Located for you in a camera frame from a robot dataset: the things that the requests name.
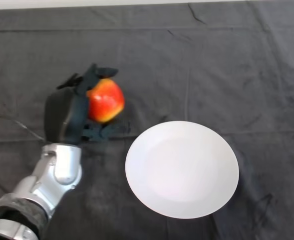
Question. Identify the white round plate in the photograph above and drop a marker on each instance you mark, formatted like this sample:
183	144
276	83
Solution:
183	170

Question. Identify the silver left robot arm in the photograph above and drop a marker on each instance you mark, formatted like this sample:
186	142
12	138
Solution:
44	180

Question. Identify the red yellow apple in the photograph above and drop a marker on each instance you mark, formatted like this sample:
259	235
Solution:
106	101

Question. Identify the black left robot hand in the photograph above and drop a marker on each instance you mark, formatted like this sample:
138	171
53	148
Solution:
62	115

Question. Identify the black cloth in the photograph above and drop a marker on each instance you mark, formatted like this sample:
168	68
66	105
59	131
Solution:
186	62

